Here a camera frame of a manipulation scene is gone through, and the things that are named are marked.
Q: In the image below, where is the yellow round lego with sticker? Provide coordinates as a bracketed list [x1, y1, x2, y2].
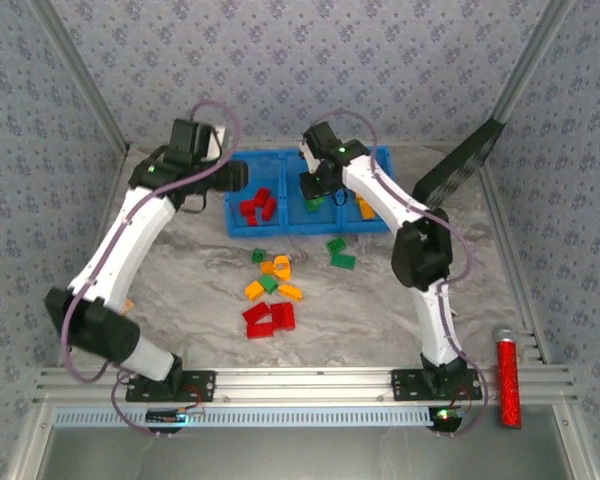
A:
[272, 254, 293, 282]

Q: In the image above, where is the red small-stud lego plate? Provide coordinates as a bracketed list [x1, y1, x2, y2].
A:
[246, 322, 277, 341]

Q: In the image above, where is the black perforated panel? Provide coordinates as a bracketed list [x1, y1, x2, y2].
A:
[411, 116, 507, 222]

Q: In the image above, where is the small electronics board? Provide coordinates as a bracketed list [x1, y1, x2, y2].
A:
[145, 406, 189, 428]
[428, 405, 465, 434]

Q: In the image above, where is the red glitter tube silver cap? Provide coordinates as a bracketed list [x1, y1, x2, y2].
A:
[494, 326, 525, 431]

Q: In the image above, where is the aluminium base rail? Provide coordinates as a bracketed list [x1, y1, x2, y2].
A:
[31, 365, 579, 408]

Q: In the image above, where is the grey slotted cable duct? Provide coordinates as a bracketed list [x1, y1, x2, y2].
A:
[51, 405, 434, 430]

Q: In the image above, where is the aluminium frame post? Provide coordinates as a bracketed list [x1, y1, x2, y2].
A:
[493, 0, 579, 127]

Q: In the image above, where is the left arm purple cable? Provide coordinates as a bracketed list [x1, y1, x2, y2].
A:
[59, 99, 244, 438]

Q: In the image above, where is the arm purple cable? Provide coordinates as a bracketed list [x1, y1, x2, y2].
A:
[59, 99, 244, 438]
[306, 109, 491, 438]

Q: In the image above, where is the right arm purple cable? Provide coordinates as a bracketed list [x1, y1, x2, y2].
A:
[306, 109, 491, 438]

